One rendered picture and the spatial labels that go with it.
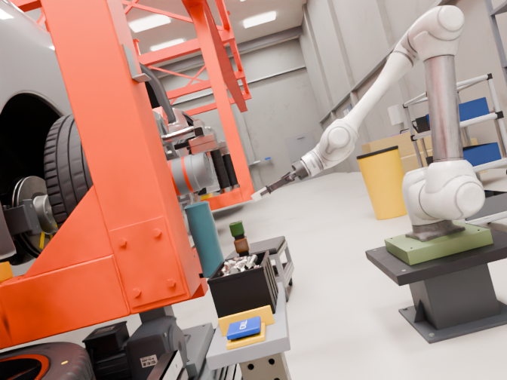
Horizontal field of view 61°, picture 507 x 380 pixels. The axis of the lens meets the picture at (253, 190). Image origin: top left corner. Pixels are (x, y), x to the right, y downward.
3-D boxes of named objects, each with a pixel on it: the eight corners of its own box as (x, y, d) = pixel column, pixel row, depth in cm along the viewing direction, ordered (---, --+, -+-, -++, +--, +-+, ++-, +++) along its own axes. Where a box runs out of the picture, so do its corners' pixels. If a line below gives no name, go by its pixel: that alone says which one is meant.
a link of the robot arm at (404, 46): (384, 53, 176) (398, 42, 163) (410, 20, 178) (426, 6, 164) (407, 74, 177) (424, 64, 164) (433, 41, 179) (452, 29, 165)
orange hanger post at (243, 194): (204, 212, 545) (152, 24, 539) (256, 197, 542) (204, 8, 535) (203, 212, 529) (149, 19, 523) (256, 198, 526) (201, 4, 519)
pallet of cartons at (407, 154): (492, 171, 571) (476, 112, 569) (388, 200, 577) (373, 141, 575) (459, 172, 670) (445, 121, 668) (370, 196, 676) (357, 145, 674)
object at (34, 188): (64, 262, 178) (56, 191, 188) (82, 256, 178) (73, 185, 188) (13, 250, 148) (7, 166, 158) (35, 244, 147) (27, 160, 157)
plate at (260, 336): (231, 335, 94) (229, 331, 94) (265, 326, 94) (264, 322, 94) (227, 350, 86) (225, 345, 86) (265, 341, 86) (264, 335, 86)
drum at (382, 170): (409, 207, 470) (392, 145, 469) (421, 212, 426) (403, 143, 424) (369, 218, 475) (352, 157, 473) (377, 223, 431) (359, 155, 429)
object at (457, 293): (484, 284, 201) (468, 222, 200) (557, 320, 151) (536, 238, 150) (381, 311, 203) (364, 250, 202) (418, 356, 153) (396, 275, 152)
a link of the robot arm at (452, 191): (459, 216, 166) (497, 219, 144) (419, 220, 164) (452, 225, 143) (440, 19, 166) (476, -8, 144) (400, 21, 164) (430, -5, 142)
